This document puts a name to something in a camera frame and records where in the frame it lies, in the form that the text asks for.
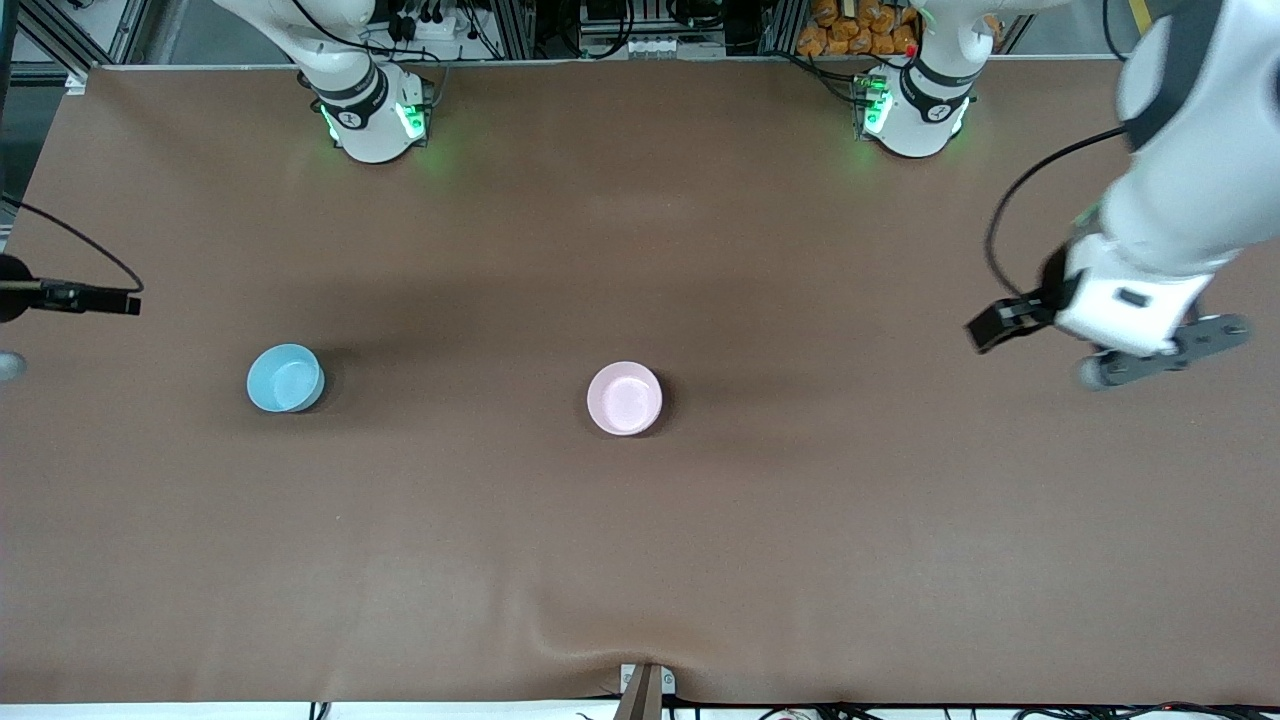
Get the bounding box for aluminium frame post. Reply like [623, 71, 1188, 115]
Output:
[763, 0, 807, 57]
[490, 0, 537, 61]

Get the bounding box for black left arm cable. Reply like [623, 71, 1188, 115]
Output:
[984, 124, 1136, 301]

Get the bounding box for pink bowl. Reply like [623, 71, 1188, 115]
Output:
[586, 361, 664, 437]

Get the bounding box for bag of orange items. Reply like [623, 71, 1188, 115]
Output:
[797, 0, 1004, 57]

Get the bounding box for brown table mat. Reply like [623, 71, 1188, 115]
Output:
[0, 55, 1280, 707]

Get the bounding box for white power strip with plugs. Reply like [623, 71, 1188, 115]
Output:
[385, 0, 471, 43]

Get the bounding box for aluminium frame strut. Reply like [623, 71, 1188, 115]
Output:
[18, 0, 153, 89]

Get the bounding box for light blue bowl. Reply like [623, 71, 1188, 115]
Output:
[247, 343, 326, 414]

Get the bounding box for metal table clamp bracket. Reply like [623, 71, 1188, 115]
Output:
[619, 662, 677, 720]

